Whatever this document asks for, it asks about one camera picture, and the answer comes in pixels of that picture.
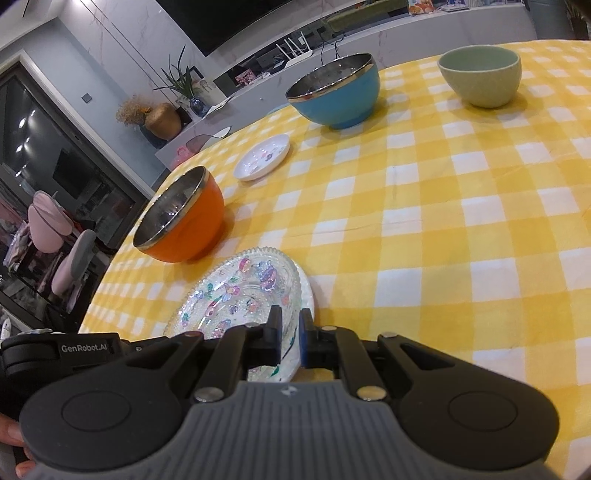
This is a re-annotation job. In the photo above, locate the black television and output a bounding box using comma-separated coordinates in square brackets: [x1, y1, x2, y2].
[154, 0, 365, 58]

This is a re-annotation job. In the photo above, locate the clear patterned glass plate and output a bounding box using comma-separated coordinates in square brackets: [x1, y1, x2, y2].
[163, 248, 316, 384]

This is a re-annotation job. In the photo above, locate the blue steel-lined bowl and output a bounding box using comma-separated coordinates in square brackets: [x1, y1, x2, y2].
[285, 52, 381, 130]

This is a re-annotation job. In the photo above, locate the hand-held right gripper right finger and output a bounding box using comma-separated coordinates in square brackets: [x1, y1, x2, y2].
[299, 309, 462, 401]

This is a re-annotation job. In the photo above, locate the green aloe plant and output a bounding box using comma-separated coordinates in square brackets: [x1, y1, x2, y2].
[154, 44, 215, 100]

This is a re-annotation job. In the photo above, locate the yellow checked tablecloth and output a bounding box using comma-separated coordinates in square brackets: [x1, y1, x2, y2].
[78, 39, 591, 480]

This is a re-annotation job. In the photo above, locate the small white patterned plate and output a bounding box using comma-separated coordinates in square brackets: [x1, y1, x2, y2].
[232, 134, 291, 182]

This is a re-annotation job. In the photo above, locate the person's left hand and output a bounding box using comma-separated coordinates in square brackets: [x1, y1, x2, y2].
[0, 412, 36, 479]

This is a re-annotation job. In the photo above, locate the grey chair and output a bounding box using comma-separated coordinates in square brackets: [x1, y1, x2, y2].
[50, 229, 98, 297]

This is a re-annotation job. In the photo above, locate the white router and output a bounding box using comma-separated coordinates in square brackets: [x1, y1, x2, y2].
[276, 31, 315, 62]

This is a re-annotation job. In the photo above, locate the dried flower bunch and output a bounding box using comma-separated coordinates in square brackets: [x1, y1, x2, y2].
[115, 95, 153, 126]

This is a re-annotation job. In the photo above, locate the pale green ceramic bowl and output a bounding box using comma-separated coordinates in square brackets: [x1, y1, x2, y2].
[437, 45, 522, 109]

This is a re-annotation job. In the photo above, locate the pink chair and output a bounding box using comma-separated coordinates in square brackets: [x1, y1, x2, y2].
[27, 191, 73, 256]

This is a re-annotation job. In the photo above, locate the gold round vase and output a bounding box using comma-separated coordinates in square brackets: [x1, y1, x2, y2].
[144, 102, 182, 140]

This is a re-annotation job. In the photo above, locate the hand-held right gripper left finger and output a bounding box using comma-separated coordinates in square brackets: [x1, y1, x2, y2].
[122, 305, 283, 402]

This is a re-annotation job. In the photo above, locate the orange steel-lined bowl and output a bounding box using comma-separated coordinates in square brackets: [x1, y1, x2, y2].
[132, 165, 225, 264]

